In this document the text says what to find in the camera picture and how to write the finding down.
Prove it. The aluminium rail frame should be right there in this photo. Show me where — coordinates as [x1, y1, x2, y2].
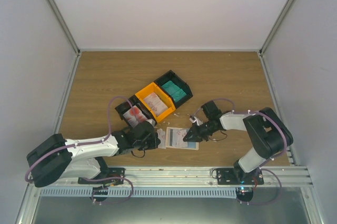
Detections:
[28, 164, 316, 189]

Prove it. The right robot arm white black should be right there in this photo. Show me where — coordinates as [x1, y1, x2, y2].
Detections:
[183, 100, 293, 184]

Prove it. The right aluminium corner post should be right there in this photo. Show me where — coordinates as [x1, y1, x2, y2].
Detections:
[259, 0, 296, 57]

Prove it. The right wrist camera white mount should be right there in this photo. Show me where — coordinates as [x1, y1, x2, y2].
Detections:
[189, 115, 203, 126]

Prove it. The orange bin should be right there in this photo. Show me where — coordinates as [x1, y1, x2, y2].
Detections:
[135, 82, 176, 123]

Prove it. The white pink cards stack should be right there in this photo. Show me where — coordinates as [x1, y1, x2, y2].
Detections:
[144, 92, 168, 116]

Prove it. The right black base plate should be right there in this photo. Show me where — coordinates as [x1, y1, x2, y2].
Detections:
[211, 168, 264, 186]

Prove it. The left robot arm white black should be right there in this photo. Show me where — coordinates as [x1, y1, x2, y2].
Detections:
[25, 120, 161, 188]

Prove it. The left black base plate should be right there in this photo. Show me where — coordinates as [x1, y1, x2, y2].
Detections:
[77, 167, 126, 186]

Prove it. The white pink blossom card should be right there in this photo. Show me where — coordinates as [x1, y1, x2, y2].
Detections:
[174, 129, 188, 148]

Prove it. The grey slotted cable duct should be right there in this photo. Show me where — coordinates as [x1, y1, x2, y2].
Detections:
[40, 187, 236, 199]

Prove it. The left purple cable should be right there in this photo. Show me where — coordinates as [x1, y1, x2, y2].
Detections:
[24, 95, 135, 182]

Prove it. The red white cards stack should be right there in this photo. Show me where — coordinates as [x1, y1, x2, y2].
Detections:
[123, 105, 147, 128]

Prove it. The aluminium corner post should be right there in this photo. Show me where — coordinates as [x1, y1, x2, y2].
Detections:
[46, 0, 81, 56]
[259, 0, 296, 57]

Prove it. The purple cable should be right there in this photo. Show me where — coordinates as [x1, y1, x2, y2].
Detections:
[24, 95, 135, 182]
[193, 98, 288, 153]

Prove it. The teal cards stack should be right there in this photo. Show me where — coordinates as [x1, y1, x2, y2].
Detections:
[161, 81, 187, 102]

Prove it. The black bin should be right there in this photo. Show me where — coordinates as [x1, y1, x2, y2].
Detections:
[154, 70, 193, 109]
[115, 95, 157, 128]

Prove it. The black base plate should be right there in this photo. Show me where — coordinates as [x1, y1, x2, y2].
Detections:
[77, 167, 126, 186]
[211, 168, 264, 186]

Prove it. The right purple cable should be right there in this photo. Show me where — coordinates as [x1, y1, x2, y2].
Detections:
[193, 98, 288, 153]

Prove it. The left aluminium corner post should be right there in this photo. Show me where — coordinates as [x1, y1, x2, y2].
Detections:
[46, 0, 81, 56]

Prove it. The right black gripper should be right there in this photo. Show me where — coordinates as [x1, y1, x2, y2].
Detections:
[184, 120, 217, 142]

